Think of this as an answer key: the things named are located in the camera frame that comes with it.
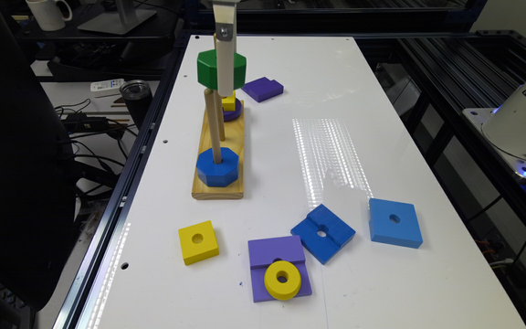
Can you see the green octagonal block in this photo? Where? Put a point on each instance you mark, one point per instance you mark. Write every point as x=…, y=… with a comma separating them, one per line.
x=207, y=70

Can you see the black office chair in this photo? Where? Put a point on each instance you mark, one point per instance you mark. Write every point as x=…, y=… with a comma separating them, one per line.
x=37, y=195

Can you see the wooden peg base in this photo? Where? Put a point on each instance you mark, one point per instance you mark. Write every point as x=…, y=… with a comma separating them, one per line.
x=234, y=141

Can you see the light purple square block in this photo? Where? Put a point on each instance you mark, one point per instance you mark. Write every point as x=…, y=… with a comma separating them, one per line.
x=263, y=252

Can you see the purple round block on peg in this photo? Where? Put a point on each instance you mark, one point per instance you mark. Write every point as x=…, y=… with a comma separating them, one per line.
x=232, y=115

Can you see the small yellow block on peg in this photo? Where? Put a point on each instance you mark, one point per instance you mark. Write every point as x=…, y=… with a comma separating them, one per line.
x=229, y=102

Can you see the yellow square block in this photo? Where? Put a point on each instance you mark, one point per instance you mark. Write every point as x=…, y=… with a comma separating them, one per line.
x=198, y=242

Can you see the white remote control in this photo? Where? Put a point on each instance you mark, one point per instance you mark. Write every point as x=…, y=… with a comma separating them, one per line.
x=106, y=85

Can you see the dark blue grooved block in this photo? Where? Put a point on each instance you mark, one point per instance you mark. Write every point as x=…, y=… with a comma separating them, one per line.
x=323, y=233

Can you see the monitor stand base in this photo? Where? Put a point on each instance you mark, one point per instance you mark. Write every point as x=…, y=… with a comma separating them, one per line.
x=119, y=23

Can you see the blue octagonal block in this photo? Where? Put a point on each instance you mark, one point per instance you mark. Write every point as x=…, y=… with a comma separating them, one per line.
x=218, y=175

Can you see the front wooden peg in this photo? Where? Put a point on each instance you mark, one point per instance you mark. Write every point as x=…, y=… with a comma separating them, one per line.
x=210, y=107

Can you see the middle wooden peg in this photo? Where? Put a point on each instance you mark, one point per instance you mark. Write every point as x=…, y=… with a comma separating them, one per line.
x=220, y=116

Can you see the white mug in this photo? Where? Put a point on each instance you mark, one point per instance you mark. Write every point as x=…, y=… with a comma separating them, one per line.
x=51, y=15

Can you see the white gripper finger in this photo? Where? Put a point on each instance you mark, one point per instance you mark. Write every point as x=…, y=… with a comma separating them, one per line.
x=225, y=13

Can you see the dark purple stepped block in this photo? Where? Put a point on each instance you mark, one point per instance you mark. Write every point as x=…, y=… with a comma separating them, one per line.
x=263, y=89

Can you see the black tumbler cup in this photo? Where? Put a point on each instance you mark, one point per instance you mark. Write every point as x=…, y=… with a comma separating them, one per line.
x=137, y=95

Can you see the yellow ring block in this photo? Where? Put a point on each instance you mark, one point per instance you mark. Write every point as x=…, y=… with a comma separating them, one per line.
x=282, y=280

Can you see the light blue square block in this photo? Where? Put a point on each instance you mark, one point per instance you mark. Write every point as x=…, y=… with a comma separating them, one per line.
x=394, y=223

